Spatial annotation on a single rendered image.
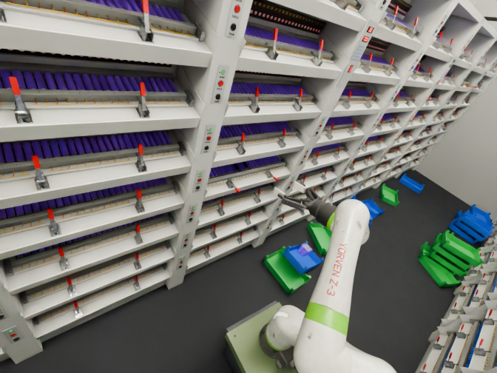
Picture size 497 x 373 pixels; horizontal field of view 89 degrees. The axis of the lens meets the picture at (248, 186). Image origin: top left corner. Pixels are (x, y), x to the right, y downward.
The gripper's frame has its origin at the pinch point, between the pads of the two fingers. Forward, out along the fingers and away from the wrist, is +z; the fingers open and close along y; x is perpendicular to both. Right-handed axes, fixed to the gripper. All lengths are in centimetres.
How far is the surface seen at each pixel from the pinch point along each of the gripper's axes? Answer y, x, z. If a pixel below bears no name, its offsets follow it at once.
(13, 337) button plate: -105, -59, 31
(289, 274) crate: 41, -88, 6
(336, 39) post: 30, 62, 16
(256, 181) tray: 2.2, -8.3, 21.2
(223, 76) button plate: -34, 44, 9
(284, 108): 4.2, 31.9, 15.0
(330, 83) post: 30, 44, 13
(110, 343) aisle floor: -75, -85, 25
